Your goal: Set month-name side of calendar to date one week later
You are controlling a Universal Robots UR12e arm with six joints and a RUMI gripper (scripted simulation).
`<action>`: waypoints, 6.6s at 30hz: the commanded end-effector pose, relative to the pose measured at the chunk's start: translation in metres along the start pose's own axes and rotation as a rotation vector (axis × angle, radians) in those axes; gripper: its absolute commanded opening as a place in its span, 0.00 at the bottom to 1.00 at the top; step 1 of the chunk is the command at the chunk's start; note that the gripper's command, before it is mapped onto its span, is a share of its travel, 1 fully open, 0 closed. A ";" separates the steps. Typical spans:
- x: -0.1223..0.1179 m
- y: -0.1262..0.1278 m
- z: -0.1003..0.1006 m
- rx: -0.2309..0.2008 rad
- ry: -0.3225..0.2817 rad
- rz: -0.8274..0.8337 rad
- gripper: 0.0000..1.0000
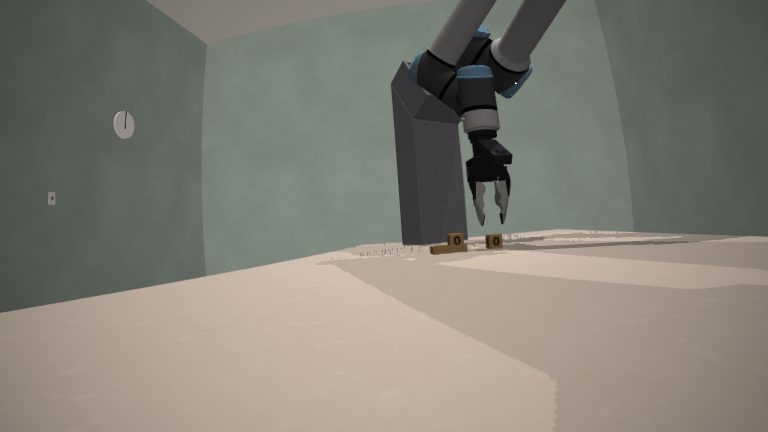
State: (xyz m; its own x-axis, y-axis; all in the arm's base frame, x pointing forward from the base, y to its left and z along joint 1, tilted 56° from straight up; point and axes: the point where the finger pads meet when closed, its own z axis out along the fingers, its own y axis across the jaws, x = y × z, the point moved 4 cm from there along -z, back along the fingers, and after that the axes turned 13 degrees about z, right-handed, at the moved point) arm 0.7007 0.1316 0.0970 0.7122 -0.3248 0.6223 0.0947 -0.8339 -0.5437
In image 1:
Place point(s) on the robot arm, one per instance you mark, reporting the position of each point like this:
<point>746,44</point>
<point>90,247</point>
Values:
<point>435,70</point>

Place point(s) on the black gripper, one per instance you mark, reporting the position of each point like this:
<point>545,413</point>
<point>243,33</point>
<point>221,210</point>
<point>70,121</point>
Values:
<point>482,168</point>

